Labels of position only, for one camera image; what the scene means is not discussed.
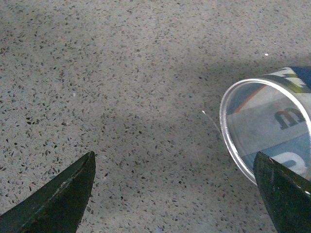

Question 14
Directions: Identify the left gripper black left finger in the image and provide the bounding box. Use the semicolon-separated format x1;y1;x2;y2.
0;151;96;233

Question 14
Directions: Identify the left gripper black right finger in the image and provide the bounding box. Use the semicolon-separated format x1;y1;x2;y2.
253;152;311;233

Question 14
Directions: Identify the Wilson tennis ball can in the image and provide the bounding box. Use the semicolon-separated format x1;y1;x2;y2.
219;67;311;182

